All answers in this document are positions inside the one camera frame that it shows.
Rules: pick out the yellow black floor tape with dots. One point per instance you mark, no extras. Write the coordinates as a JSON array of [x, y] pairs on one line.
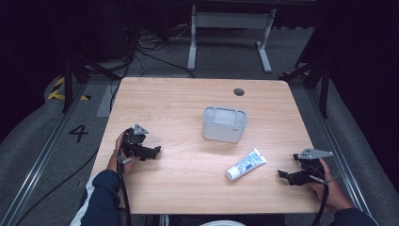
[[56, 93]]

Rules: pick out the aluminium floor rail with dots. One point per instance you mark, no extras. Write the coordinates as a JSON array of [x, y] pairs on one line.
[[37, 166], [338, 150]]

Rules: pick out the white tube with blue print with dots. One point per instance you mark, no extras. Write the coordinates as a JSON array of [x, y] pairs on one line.
[[246, 164]]

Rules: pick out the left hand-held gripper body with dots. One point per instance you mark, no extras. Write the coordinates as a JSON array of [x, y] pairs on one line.
[[133, 142]]

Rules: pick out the grey plastic container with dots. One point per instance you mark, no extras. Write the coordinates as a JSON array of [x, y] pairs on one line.
[[224, 130]]

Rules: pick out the person's right hand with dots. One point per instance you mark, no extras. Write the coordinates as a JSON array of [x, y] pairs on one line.
[[334, 194]]

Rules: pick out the black tripod stand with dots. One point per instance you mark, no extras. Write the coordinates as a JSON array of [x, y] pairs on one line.
[[324, 91], [67, 84]]

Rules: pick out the white metal stand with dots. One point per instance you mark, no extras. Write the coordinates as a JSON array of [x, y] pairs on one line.
[[230, 20]]

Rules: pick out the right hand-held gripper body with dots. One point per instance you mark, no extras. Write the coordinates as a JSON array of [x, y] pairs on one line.
[[312, 169]]

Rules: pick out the person's left hand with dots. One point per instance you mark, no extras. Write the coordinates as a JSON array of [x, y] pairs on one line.
[[127, 164]]

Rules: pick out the white round object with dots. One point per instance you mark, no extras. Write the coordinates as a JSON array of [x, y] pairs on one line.
[[223, 223]]

